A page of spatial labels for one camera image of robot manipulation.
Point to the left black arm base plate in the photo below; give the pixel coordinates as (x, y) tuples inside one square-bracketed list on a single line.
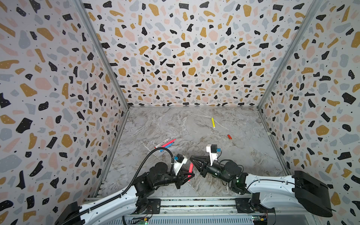
[(147, 206)]

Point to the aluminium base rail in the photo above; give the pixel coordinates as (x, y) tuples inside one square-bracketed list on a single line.
[(214, 211)]

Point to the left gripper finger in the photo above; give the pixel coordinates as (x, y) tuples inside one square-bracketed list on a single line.
[(181, 180), (184, 172)]

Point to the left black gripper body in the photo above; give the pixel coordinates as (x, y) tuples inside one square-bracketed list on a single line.
[(168, 177)]

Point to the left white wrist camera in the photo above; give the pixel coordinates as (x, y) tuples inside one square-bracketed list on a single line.
[(179, 161)]

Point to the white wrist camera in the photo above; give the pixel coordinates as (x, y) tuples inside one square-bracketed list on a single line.
[(179, 161), (213, 151)]

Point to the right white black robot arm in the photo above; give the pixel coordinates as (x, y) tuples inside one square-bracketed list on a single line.
[(299, 190)]

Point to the pink highlighter pen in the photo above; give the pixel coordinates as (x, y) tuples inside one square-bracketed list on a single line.
[(190, 169)]

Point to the blue pen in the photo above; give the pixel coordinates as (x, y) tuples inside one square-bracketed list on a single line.
[(161, 150)]

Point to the red pink marker pen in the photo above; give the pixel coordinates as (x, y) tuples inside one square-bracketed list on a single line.
[(168, 143)]

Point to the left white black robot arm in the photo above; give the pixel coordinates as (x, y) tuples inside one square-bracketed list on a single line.
[(124, 202)]

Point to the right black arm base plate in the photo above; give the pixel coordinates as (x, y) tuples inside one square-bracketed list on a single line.
[(248, 205)]

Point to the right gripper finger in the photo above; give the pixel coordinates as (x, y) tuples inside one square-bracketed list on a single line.
[(199, 160), (201, 168)]

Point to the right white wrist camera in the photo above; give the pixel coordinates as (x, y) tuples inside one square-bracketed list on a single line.
[(213, 151)]

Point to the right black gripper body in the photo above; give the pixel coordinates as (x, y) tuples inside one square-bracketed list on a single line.
[(206, 167)]

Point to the thin white red pen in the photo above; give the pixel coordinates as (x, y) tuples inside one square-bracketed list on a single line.
[(162, 143)]

